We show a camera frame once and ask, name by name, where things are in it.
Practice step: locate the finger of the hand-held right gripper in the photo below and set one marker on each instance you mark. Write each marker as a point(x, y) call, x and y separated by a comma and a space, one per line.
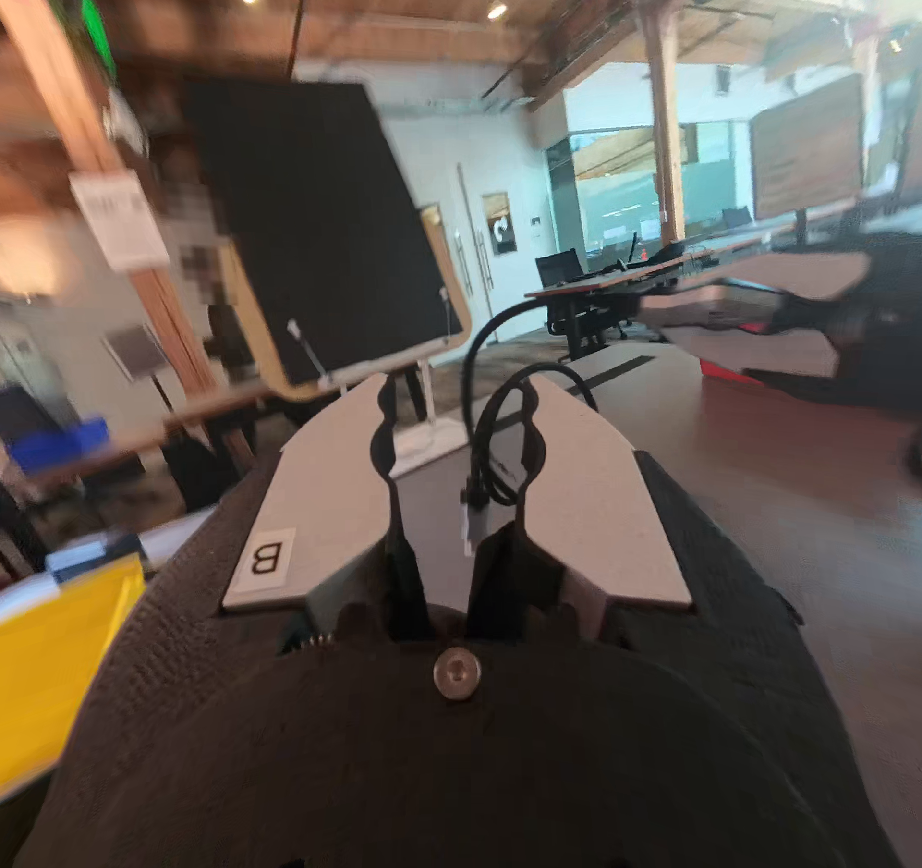
point(792, 273)
point(763, 349)

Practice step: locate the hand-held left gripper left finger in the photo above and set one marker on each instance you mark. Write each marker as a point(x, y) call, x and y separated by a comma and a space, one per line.
point(324, 508)

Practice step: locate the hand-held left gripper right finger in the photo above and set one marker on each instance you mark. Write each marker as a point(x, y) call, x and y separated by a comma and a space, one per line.
point(605, 522)

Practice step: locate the red plastic bin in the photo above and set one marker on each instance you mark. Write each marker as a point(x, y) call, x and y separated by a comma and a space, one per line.
point(727, 374)

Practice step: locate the yellow plastic bin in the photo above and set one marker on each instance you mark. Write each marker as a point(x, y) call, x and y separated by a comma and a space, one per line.
point(57, 652)

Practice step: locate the whiteboard on stand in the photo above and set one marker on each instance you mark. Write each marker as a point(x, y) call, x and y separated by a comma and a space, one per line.
point(807, 155)

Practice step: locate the white panel stand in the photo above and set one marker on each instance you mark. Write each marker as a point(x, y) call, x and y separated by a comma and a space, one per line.
point(432, 443)

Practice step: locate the black laptop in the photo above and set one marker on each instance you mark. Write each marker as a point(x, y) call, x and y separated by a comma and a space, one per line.
point(666, 252)

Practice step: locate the brown-topped office desk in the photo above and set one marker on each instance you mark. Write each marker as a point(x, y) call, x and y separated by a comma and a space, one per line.
point(612, 278)
point(216, 407)

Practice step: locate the black mesh desk chair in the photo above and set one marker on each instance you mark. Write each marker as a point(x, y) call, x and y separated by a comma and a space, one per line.
point(558, 266)

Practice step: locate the long wooden table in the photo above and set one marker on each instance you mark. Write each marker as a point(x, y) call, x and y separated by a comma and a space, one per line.
point(108, 450)

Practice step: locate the fiducial marker sign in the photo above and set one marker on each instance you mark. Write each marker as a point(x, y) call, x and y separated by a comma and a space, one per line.
point(133, 350)

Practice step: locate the white double door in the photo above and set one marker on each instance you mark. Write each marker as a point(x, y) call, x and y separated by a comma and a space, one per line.
point(504, 291)

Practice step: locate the blue plastic bin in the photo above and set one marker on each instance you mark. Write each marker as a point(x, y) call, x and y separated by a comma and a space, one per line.
point(57, 446)

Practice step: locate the wood-framed black panel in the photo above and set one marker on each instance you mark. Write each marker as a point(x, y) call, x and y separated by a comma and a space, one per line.
point(310, 219)

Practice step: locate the white paper notice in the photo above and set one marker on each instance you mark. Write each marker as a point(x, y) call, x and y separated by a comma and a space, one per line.
point(119, 219)

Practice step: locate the green exit sign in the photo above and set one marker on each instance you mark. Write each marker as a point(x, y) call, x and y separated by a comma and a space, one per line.
point(97, 32)

